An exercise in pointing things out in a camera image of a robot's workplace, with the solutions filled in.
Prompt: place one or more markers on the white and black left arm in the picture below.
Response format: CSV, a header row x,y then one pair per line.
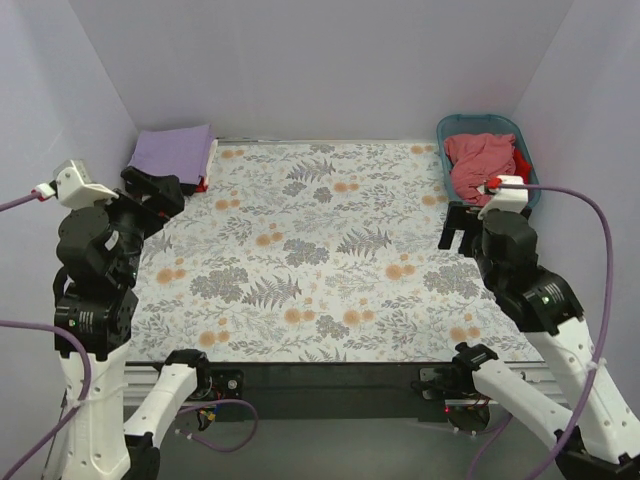
x,y
100,246

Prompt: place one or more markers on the folded black t shirt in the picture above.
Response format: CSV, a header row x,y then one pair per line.
x,y
189,189

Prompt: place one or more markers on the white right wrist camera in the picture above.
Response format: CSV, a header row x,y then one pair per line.
x,y
506,193

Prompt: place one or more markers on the pink crumpled t shirt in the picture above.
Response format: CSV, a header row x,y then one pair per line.
x,y
476,159

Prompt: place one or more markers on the purple t shirt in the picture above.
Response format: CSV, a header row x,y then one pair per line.
x,y
181,152

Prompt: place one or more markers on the black robot base mount plate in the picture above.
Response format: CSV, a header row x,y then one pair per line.
x,y
421,403

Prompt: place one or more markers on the floral patterned table mat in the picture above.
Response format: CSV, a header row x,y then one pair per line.
x,y
316,252

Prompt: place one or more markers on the teal plastic laundry basket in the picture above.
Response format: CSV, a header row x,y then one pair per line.
x,y
476,124

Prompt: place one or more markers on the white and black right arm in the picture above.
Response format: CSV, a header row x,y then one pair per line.
x,y
595,434

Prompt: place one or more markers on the red crumpled t shirt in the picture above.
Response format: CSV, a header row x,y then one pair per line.
x,y
522,167

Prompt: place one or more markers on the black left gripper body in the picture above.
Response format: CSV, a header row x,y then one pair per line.
x,y
138,206

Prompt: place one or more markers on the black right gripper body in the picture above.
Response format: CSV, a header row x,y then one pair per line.
x,y
461,216

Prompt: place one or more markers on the aluminium front rail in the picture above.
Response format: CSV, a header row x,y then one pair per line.
x,y
238,379

